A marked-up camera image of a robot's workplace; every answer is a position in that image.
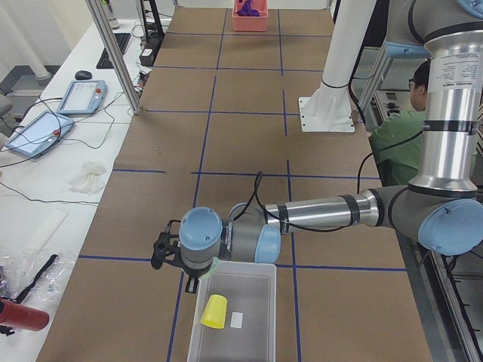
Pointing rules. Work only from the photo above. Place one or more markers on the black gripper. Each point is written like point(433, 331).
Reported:
point(190, 274)

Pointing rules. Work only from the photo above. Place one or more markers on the mint green bowl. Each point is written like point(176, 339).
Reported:
point(215, 265)

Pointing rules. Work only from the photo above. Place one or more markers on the yellow plastic cup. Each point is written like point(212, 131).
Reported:
point(214, 314)

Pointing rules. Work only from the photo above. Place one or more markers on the purple microfiber cloth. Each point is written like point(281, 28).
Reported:
point(247, 10)

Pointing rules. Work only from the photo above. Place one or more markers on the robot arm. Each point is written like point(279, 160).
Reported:
point(437, 207)

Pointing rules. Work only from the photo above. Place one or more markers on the clear plastic bin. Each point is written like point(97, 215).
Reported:
point(249, 333)

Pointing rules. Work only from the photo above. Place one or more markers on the crumpled white tissue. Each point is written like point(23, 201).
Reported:
point(89, 181)

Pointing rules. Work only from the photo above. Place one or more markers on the red cylinder bottle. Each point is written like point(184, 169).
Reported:
point(16, 316)

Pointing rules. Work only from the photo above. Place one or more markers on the near teach pendant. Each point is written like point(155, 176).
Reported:
point(40, 135)

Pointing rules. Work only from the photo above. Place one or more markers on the teach pendant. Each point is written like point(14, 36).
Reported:
point(40, 135)
point(83, 98)

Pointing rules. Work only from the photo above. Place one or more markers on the far teach pendant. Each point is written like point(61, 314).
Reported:
point(83, 98)

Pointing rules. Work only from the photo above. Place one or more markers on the black computer mouse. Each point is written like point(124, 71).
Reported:
point(83, 75)

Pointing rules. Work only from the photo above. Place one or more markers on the person in green shirt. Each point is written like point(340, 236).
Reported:
point(398, 158)

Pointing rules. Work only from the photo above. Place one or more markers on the pink plastic tray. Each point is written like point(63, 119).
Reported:
point(250, 23)

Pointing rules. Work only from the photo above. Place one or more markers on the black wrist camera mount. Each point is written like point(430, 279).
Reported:
point(166, 249)

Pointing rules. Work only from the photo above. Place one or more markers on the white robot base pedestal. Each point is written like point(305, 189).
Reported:
point(329, 108)

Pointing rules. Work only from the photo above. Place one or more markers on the aluminium frame post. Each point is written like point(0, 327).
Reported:
point(114, 52)

